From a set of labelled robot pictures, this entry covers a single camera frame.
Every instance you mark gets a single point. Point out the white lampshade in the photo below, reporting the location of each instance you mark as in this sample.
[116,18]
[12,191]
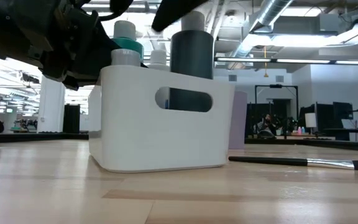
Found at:
[310,119]

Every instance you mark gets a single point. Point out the dark grey paint bottle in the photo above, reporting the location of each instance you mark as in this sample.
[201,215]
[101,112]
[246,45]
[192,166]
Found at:
[191,56]

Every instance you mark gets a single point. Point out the black flat-bristle paintbrush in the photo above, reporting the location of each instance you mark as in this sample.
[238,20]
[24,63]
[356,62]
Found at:
[275,161]

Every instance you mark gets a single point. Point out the large turquoise paint bottle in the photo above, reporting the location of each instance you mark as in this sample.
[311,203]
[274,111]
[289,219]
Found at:
[132,43]

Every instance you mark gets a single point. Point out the black room partition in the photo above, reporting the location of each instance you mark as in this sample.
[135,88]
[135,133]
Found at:
[252,118]

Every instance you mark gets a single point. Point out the person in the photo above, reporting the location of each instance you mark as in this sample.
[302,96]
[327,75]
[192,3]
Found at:
[267,121]

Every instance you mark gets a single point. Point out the white room column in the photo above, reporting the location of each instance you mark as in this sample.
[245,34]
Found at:
[51,105]

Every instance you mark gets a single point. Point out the black office monitor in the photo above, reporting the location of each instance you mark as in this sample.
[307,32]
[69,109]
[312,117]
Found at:
[343,112]

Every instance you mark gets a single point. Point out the long ceiling light strip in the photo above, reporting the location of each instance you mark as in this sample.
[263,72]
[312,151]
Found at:
[303,61]

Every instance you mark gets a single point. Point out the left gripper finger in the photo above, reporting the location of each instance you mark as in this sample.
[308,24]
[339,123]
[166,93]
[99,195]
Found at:
[172,11]

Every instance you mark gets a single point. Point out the lilac plastic cup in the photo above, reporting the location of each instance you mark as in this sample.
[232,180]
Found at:
[239,124]

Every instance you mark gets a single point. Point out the pink background bottle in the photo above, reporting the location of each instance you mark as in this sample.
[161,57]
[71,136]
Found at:
[299,130]

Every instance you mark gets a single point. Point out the white plastic bin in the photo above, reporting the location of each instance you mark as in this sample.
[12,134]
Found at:
[135,140]

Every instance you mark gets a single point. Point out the slanted silver ceiling duct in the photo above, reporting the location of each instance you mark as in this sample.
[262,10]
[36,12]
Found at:
[272,11]

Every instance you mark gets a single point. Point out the black background camera frame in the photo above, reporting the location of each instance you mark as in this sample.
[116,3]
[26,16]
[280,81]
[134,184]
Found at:
[275,86]

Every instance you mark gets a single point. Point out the black cabinet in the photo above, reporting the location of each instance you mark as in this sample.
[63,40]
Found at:
[71,118]

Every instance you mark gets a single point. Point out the large white paint bottle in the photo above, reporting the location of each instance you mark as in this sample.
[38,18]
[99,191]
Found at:
[158,59]

